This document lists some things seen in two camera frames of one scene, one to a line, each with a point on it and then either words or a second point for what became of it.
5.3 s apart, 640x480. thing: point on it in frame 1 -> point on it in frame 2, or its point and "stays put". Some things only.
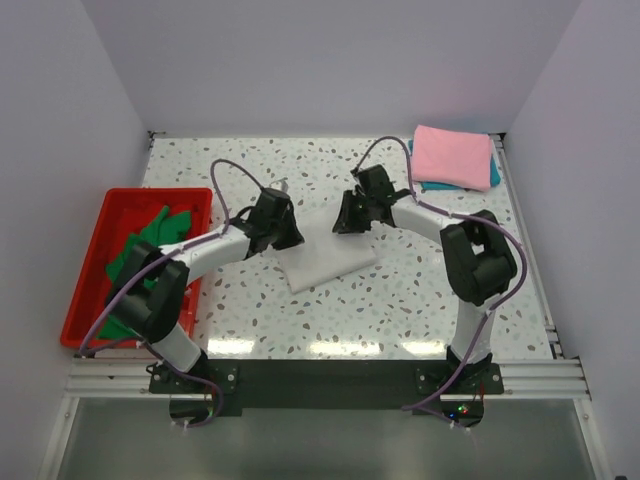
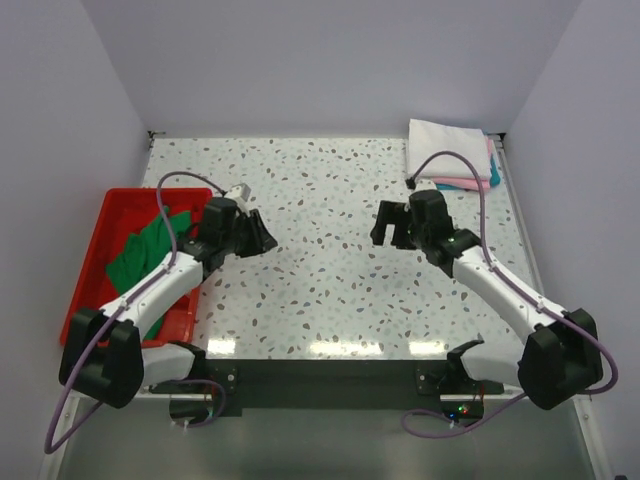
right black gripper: x=347 y=224 -> x=390 y=212
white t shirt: x=324 y=256 -> x=426 y=138
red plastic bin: x=128 y=211 stays put
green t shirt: x=166 y=229 stays put
